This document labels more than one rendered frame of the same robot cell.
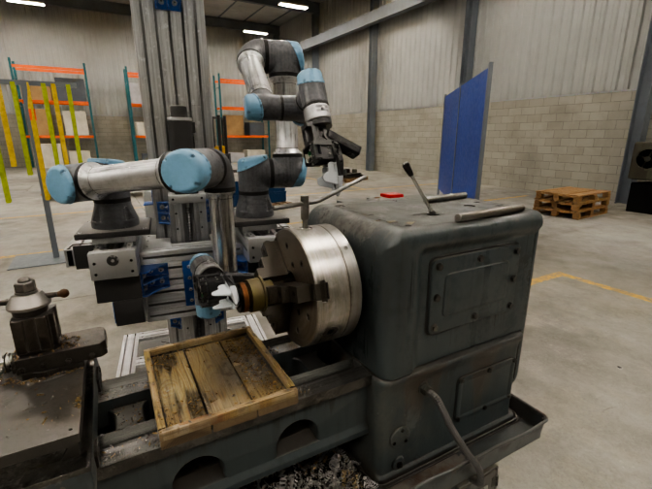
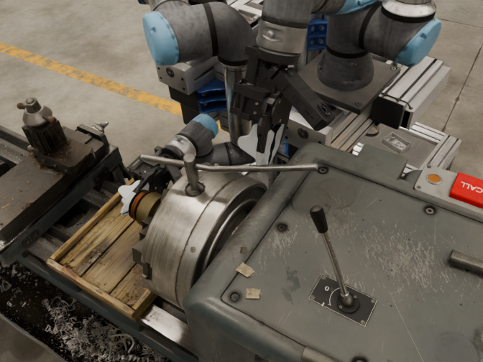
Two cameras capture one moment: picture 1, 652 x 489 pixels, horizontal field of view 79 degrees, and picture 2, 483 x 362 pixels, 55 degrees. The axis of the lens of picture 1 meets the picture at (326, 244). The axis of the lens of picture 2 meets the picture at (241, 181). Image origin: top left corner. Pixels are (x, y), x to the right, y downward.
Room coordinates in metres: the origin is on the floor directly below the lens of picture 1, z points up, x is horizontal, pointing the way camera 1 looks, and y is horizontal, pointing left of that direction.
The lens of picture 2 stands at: (0.81, -0.54, 1.91)
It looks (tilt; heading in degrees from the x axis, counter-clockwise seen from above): 47 degrees down; 64
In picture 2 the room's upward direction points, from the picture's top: 5 degrees counter-clockwise
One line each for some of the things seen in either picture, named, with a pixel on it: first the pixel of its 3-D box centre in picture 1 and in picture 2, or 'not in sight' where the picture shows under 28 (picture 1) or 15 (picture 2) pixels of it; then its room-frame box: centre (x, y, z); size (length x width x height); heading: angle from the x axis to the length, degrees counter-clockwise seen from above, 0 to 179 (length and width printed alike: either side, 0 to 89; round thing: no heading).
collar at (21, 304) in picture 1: (27, 299); (36, 113); (0.77, 0.63, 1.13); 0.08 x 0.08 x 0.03
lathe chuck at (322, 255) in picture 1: (306, 284); (204, 235); (1.00, 0.05, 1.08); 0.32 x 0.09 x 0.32; 29
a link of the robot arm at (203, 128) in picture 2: (204, 269); (197, 135); (1.13, 0.37, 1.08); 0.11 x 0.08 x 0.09; 28
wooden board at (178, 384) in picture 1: (214, 374); (135, 240); (0.87, 0.28, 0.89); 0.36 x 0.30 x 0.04; 29
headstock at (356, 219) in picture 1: (416, 266); (384, 321); (1.21, -0.29, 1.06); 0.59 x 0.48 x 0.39; 119
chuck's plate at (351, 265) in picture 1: (326, 280); (228, 247); (1.03, 0.00, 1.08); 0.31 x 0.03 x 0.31; 29
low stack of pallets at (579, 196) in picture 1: (571, 202); not in sight; (7.60, -4.78, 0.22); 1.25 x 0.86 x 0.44; 123
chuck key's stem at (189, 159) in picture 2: (305, 217); (192, 178); (0.99, 0.05, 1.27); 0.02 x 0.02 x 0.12
